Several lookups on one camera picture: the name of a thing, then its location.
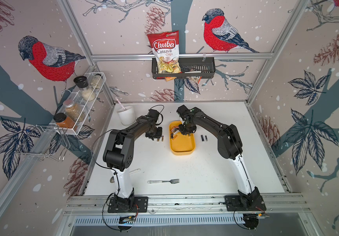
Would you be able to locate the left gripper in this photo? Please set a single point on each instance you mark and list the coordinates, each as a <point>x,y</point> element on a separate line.
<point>159,135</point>

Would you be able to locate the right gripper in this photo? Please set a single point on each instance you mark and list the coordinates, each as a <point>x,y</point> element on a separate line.
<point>183,132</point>

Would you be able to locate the yellow plastic storage box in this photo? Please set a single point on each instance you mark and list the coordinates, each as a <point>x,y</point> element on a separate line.
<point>180,144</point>

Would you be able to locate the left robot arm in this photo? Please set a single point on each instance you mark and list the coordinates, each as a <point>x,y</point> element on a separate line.
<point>119,153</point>

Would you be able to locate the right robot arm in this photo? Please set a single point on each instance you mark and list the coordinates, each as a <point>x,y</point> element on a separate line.
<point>229,146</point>

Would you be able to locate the white ceramic cup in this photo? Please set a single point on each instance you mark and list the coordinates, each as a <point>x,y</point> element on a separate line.
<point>127,115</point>

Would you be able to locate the metal fork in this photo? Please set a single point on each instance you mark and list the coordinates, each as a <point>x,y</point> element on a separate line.
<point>173,181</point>

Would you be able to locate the red Chuba cassava chips bag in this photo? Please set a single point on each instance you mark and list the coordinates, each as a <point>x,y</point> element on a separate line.
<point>165,47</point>

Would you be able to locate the black lid spice jar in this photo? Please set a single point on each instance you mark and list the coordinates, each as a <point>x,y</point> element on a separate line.
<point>86,91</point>

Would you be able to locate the pale spice jar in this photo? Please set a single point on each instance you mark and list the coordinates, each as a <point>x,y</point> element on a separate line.
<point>96,81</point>

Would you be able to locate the silver lid spice jar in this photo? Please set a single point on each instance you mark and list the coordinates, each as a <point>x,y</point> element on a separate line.
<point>74,110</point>

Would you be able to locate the orange spice jar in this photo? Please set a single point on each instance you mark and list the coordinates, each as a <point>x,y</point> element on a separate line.
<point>63,121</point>

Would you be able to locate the black wall basket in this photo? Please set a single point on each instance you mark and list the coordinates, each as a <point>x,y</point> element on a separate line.
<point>190,67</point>

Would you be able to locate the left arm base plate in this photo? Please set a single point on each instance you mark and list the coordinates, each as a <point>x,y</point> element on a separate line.
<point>141,204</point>

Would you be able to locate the white wire spice rack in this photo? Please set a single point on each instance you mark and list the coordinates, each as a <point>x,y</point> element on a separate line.
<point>87,106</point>

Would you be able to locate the wire hanger rack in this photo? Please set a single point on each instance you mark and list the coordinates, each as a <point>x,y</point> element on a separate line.
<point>53,144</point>

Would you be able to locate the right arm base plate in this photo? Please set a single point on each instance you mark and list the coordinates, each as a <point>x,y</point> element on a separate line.
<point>241,203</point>

